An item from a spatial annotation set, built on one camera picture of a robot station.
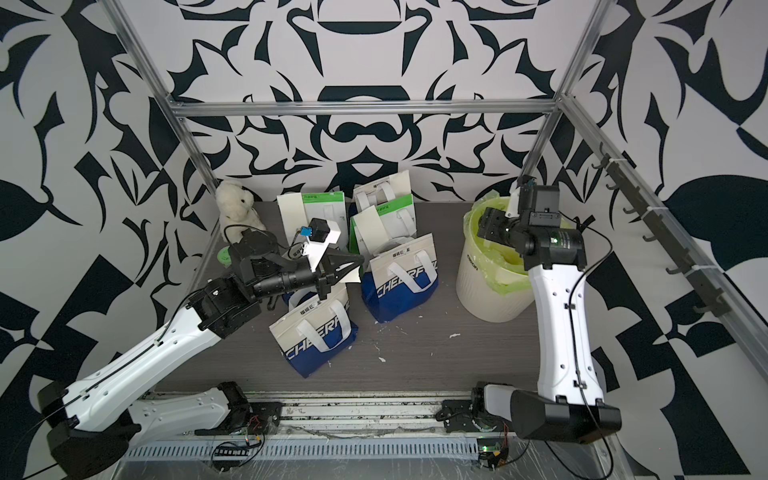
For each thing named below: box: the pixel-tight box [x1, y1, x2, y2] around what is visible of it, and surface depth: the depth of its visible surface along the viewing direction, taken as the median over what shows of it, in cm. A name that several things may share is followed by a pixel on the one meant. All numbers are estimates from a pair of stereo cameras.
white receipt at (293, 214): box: [276, 192, 309, 246], surface depth 91 cm
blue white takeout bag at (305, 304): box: [278, 284, 348, 321], surface depth 69 cm
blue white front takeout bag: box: [269, 283, 359, 378], surface depth 70 cm
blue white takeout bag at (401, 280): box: [361, 233, 439, 323], surface depth 82 cm
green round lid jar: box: [217, 246, 232, 268], surface depth 101 cm
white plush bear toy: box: [215, 180, 267, 242], surface depth 98 cm
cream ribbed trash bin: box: [456, 192, 535, 323], surface depth 74 cm
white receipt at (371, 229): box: [353, 205, 389, 254], surface depth 85 cm
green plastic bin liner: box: [464, 192, 530, 295], surface depth 70 cm
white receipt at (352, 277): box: [338, 265, 361, 289], surface depth 60 cm
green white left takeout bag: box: [302, 191, 349, 249], surface depth 92 cm
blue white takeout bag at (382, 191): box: [353, 170, 412, 211], surface depth 92 cm
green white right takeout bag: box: [350, 194, 417, 262], surface depth 89 cm
